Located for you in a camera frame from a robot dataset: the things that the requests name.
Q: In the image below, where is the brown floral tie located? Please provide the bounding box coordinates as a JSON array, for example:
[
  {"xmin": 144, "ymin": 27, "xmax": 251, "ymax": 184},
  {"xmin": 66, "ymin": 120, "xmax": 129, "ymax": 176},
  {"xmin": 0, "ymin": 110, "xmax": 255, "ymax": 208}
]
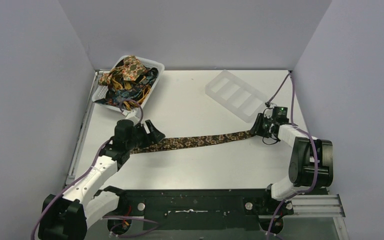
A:
[{"xmin": 130, "ymin": 130, "xmax": 255, "ymax": 155}]

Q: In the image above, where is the clear compartment tray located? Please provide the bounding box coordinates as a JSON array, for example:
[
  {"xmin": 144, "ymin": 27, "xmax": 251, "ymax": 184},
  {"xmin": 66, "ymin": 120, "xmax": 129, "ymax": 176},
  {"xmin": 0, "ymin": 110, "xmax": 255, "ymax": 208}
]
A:
[{"xmin": 205, "ymin": 70, "xmax": 268, "ymax": 123}]

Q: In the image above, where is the white plastic basket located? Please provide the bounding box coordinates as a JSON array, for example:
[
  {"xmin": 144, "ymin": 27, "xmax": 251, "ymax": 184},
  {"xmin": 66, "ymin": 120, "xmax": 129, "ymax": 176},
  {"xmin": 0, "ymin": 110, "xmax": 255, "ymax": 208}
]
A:
[{"xmin": 92, "ymin": 55, "xmax": 165, "ymax": 115}]

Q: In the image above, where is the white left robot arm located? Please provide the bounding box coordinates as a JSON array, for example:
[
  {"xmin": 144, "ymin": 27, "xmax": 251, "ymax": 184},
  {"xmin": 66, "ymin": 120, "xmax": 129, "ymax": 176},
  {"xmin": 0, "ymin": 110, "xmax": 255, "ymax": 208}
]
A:
[{"xmin": 30, "ymin": 119, "xmax": 166, "ymax": 240}]

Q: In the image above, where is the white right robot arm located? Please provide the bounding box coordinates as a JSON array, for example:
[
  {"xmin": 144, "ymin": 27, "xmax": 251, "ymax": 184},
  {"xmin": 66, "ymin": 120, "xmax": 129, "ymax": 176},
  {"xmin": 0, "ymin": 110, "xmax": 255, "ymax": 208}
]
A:
[{"xmin": 250, "ymin": 106, "xmax": 334, "ymax": 201}]

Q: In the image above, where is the dark blue patterned tie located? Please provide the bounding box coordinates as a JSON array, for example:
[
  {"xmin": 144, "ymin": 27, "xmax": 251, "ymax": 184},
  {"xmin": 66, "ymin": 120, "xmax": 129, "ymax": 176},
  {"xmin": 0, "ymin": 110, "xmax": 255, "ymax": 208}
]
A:
[{"xmin": 98, "ymin": 67, "xmax": 159, "ymax": 107}]

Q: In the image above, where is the yellow striped tie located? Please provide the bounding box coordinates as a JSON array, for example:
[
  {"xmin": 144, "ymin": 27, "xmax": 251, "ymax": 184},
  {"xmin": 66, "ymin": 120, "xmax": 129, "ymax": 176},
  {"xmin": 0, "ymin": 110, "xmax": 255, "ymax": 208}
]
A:
[{"xmin": 105, "ymin": 78, "xmax": 155, "ymax": 110}]

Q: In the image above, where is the orange paisley tie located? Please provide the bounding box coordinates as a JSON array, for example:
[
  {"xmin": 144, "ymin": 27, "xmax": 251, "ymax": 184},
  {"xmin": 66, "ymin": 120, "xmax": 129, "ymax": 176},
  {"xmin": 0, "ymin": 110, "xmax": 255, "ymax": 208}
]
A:
[{"xmin": 98, "ymin": 55, "xmax": 148, "ymax": 86}]

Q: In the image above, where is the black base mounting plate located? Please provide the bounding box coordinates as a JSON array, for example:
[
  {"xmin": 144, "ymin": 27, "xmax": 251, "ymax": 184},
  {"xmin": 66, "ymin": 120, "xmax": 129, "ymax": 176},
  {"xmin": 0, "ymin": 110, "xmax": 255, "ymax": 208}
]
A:
[{"xmin": 106, "ymin": 188, "xmax": 294, "ymax": 231}]

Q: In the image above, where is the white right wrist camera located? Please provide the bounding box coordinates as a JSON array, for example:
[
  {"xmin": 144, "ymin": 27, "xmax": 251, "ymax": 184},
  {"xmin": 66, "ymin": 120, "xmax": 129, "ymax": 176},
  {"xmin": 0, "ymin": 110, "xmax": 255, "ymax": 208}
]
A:
[{"xmin": 263, "ymin": 102, "xmax": 277, "ymax": 119}]

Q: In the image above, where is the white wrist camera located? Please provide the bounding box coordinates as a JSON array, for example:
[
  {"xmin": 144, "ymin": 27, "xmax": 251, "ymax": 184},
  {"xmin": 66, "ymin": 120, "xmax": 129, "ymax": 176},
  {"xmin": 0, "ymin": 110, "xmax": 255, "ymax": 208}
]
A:
[
  {"xmin": 263, "ymin": 102, "xmax": 277, "ymax": 119},
  {"xmin": 124, "ymin": 111, "xmax": 142, "ymax": 125}
]

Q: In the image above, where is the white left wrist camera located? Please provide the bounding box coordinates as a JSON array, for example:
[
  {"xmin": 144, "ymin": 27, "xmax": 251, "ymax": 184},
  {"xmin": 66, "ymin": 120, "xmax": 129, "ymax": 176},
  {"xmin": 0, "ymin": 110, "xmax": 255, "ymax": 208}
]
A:
[{"xmin": 124, "ymin": 111, "xmax": 142, "ymax": 125}]

